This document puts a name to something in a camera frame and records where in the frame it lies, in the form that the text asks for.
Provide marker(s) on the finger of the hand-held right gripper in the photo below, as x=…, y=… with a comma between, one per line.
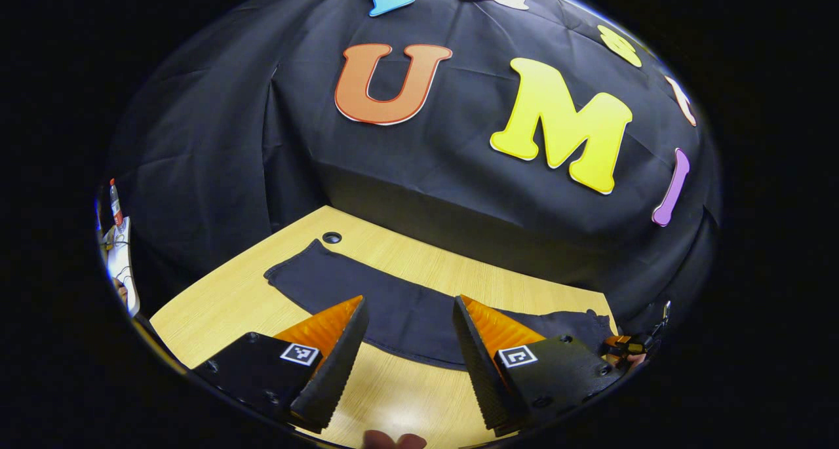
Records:
x=626, y=351

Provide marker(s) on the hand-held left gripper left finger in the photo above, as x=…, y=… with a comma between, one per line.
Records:
x=337, y=370

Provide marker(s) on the black backdrop cloth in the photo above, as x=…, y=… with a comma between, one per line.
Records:
x=459, y=193

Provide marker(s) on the clear bottle red label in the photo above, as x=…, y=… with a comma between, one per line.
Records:
x=116, y=206

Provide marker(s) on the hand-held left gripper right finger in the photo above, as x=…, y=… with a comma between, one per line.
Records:
x=482, y=370

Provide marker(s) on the white printed object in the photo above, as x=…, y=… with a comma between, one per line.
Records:
x=124, y=265

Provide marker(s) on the dark jeans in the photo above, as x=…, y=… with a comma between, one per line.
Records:
x=406, y=311

